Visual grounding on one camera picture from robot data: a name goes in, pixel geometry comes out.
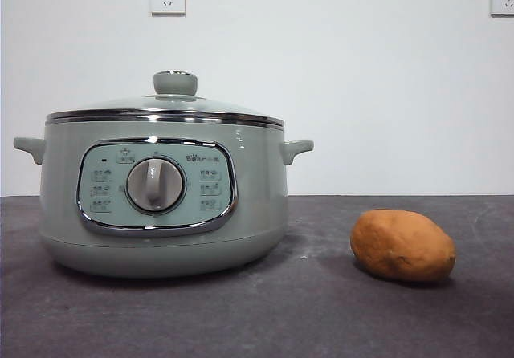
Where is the glass lid with green knob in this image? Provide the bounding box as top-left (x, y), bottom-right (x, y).
top-left (45, 70), bottom-right (286, 128)

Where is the brown potato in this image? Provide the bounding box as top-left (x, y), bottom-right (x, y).
top-left (349, 208), bottom-right (458, 283)

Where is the pale green electric cooking pot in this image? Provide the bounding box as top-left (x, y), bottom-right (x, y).
top-left (13, 117), bottom-right (315, 280)

